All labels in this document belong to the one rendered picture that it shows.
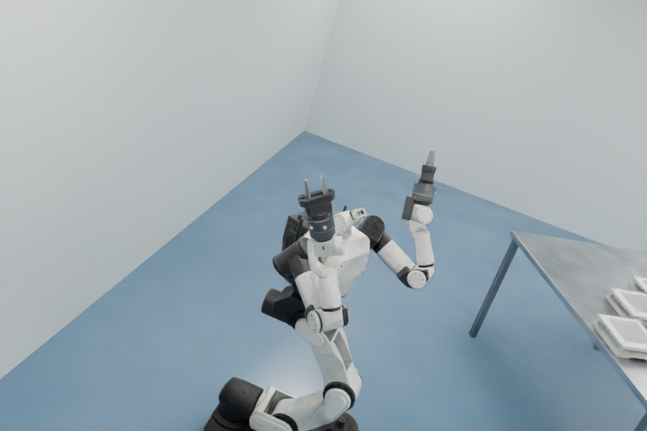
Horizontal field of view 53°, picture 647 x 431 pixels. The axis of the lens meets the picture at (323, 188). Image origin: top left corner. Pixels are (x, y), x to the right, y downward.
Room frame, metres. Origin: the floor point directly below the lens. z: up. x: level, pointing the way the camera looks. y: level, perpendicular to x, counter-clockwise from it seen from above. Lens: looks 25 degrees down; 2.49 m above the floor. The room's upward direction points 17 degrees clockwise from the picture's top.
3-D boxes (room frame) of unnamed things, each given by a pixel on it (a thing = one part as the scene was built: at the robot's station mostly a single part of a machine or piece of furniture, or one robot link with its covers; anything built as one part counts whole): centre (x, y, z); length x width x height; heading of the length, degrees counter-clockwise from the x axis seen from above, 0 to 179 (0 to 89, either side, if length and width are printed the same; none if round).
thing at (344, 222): (2.23, -0.12, 1.34); 0.10 x 0.07 x 0.09; 145
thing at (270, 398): (2.25, -0.10, 0.28); 0.21 x 0.20 x 0.13; 79
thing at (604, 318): (2.84, -1.68, 0.89); 0.25 x 0.24 x 0.02; 104
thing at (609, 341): (2.84, -1.68, 0.84); 0.24 x 0.24 x 0.02; 14
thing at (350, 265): (2.27, -0.08, 1.14); 0.34 x 0.30 x 0.36; 145
